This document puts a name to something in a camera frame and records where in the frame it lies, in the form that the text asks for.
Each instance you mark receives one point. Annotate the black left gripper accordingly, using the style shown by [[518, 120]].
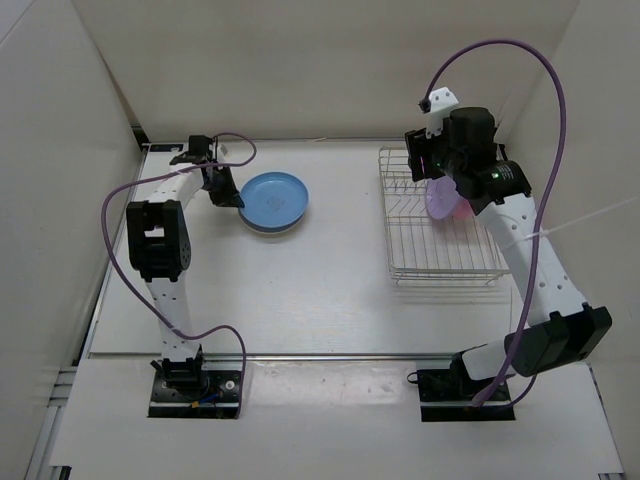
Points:
[[231, 196]]

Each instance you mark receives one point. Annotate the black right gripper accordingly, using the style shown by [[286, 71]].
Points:
[[418, 146]]

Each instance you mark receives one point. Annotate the blue plate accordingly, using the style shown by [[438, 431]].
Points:
[[274, 198]]

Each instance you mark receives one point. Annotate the purple plate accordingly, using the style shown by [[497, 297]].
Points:
[[441, 198]]

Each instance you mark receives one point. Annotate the cream bear plate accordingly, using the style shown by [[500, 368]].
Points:
[[261, 229]]

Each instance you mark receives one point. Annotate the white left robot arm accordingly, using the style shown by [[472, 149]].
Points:
[[160, 251]]

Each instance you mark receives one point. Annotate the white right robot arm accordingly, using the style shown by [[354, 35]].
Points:
[[481, 369]]

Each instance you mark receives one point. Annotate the pink plate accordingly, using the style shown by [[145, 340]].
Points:
[[463, 210]]

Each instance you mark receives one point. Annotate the black XDOF label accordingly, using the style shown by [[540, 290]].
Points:
[[164, 148]]

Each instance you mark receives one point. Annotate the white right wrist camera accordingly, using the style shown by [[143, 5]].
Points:
[[438, 106]]

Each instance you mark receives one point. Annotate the metal wire dish rack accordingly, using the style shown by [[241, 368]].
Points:
[[421, 250]]

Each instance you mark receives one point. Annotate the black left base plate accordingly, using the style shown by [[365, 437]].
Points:
[[201, 391]]

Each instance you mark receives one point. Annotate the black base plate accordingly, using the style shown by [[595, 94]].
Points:
[[441, 400], [201, 391]]

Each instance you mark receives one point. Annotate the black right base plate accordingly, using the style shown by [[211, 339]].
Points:
[[441, 400]]

